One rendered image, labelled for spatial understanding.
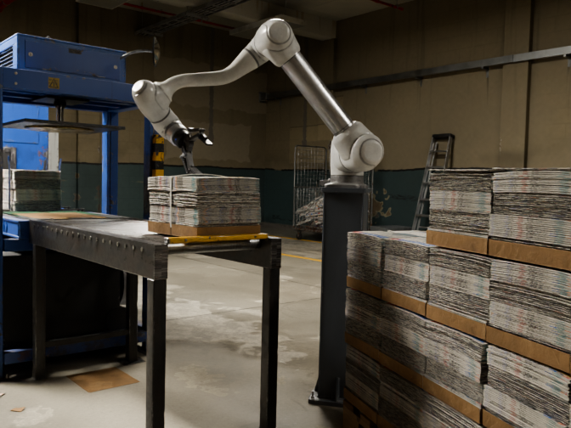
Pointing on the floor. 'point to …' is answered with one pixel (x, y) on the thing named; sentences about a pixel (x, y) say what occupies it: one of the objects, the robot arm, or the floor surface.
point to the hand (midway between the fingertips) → (203, 159)
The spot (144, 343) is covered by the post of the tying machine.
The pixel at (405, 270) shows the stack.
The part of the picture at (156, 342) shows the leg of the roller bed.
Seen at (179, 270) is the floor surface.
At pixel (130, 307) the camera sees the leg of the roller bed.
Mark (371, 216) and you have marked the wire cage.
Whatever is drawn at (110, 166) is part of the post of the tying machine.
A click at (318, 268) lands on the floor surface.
